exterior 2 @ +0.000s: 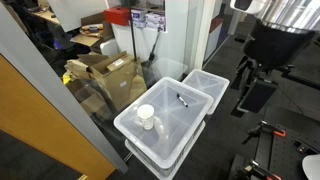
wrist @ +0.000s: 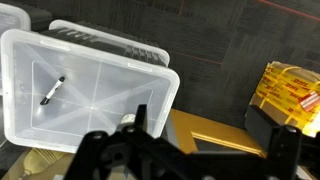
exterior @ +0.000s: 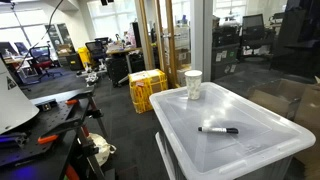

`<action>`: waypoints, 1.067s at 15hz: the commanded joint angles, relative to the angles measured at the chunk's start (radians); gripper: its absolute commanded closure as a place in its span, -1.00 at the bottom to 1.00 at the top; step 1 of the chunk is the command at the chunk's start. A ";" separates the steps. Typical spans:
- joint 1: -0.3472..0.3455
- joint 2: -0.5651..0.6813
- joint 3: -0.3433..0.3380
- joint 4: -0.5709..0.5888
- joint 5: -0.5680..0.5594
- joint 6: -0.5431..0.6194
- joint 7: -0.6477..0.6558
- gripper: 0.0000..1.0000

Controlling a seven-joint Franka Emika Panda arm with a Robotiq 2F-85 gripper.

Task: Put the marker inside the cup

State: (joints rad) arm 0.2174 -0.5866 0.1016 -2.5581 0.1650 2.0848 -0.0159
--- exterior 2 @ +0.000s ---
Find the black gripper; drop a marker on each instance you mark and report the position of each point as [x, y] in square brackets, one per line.
[254, 85]

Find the black and white marker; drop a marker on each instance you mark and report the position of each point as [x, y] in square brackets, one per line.
[182, 100]

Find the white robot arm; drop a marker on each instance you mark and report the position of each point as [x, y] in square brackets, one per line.
[282, 30]

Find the white paper cup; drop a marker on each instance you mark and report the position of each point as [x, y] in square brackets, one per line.
[145, 113]

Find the small clear plastic bin lid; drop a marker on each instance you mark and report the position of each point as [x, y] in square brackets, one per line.
[208, 83]

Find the black perforated workbench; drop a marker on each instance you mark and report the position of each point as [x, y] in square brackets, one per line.
[276, 158]

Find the large clear plastic bin lid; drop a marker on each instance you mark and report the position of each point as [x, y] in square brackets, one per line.
[172, 120]

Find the white tissue boxes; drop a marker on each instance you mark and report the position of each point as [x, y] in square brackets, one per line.
[152, 20]

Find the clear plastic storage bin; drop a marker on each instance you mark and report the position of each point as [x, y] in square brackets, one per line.
[166, 169]

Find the brown cardboard box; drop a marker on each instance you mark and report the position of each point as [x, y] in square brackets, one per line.
[113, 74]

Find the red box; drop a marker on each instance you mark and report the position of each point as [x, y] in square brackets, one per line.
[117, 15]

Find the orange handled clamp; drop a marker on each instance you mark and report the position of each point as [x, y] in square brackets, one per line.
[263, 127]

